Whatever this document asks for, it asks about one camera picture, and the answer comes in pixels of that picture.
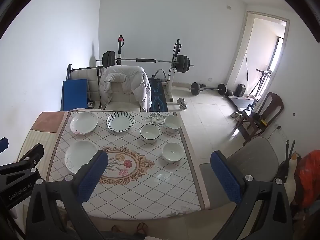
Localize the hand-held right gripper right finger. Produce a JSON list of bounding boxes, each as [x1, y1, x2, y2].
[[210, 151, 294, 240]]

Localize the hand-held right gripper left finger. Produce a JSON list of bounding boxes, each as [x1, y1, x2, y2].
[[25, 150, 109, 240]]

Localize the plain white bowl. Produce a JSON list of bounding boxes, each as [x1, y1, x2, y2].
[[162, 142, 184, 163]]

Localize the dark-rimmed white bowl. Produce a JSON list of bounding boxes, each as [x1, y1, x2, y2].
[[140, 124, 161, 144]]

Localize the long barbell with black plates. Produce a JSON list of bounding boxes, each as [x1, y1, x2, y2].
[[96, 51, 194, 74]]

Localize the striped beige orange cloth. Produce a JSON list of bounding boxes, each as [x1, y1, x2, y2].
[[16, 111, 68, 180]]

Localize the grey office chair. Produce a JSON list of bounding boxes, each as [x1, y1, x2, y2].
[[199, 137, 279, 209]]

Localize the white plate with red print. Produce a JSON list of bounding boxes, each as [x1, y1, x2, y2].
[[70, 112, 99, 134]]

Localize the floral diamond-pattern tablecloth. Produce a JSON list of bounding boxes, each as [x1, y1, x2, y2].
[[46, 109, 210, 220]]

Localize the striped blue-green plate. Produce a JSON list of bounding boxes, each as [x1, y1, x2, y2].
[[106, 111, 135, 133]]

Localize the white goose toy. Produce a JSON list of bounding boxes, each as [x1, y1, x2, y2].
[[285, 154, 300, 205]]

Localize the person's right foot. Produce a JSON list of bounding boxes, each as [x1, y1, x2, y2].
[[135, 222, 148, 238]]

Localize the blue folded mat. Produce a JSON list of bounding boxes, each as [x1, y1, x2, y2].
[[61, 79, 89, 111]]

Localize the blue-rimmed white bowl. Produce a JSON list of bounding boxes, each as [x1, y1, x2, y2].
[[164, 115, 183, 133]]

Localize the orange plastic bag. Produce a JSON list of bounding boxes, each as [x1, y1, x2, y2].
[[295, 150, 320, 208]]

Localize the dark wooden chair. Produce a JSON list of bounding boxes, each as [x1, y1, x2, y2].
[[235, 92, 284, 145]]

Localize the short barbell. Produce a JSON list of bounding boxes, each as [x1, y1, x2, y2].
[[190, 82, 227, 96]]

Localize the cream quilted chair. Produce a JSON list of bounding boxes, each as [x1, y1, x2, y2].
[[70, 67, 101, 107]]

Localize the white puffer jacket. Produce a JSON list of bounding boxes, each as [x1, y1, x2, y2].
[[99, 65, 152, 112]]

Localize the barbell rack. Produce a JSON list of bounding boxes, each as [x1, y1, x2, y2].
[[116, 35, 182, 103]]

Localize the door frame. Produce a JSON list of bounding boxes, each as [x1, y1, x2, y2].
[[229, 11, 291, 98]]

